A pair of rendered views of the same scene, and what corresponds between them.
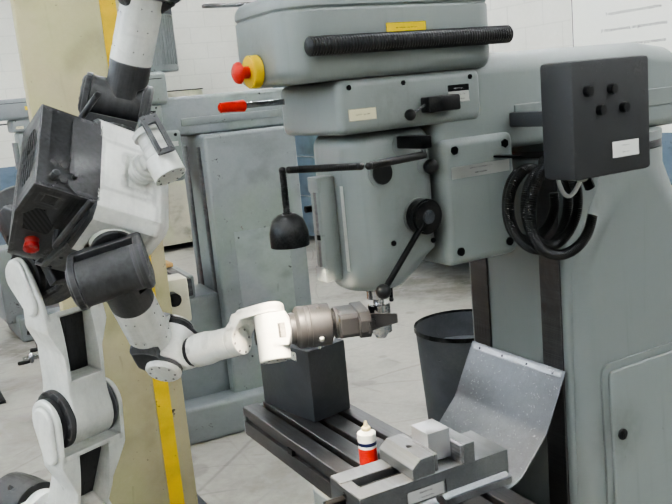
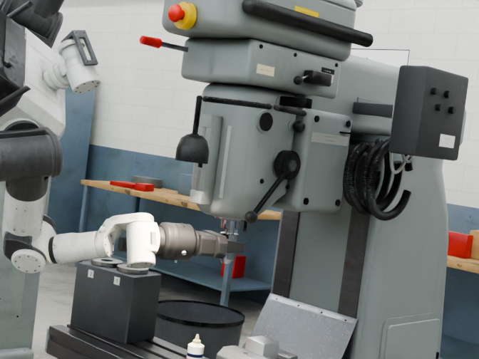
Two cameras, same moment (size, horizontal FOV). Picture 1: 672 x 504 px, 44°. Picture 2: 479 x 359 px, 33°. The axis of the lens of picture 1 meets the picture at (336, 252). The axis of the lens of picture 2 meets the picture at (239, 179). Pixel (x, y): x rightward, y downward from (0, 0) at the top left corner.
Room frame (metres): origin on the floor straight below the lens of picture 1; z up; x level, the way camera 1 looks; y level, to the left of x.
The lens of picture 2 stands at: (-0.25, 0.51, 1.51)
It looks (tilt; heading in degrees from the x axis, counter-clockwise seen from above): 3 degrees down; 343
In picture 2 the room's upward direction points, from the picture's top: 7 degrees clockwise
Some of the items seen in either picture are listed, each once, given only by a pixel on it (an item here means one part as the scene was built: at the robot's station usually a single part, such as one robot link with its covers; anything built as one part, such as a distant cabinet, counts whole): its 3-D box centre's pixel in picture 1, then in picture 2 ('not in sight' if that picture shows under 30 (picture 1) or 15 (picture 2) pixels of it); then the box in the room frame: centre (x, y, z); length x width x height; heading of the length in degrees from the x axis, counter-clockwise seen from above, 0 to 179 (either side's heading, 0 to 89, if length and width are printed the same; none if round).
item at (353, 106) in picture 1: (379, 102); (262, 69); (1.69, -0.12, 1.68); 0.34 x 0.24 x 0.10; 119
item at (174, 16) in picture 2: (241, 72); (177, 13); (1.55, 0.14, 1.76); 0.04 x 0.03 x 0.04; 29
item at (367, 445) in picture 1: (367, 444); (194, 355); (1.67, -0.03, 0.96); 0.04 x 0.04 x 0.11
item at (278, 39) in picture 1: (362, 37); (261, 14); (1.68, -0.09, 1.81); 0.47 x 0.26 x 0.16; 119
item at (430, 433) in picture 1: (430, 440); (261, 352); (1.54, -0.15, 1.01); 0.06 x 0.05 x 0.06; 27
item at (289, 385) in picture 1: (302, 370); (115, 298); (2.06, 0.12, 1.00); 0.22 x 0.12 x 0.20; 39
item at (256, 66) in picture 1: (253, 71); (184, 16); (1.56, 0.12, 1.76); 0.06 x 0.02 x 0.06; 29
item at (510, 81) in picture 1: (546, 94); (367, 99); (1.92, -0.52, 1.66); 0.80 x 0.23 x 0.20; 119
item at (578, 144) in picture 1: (598, 117); (431, 114); (1.53, -0.50, 1.62); 0.20 x 0.09 x 0.21; 119
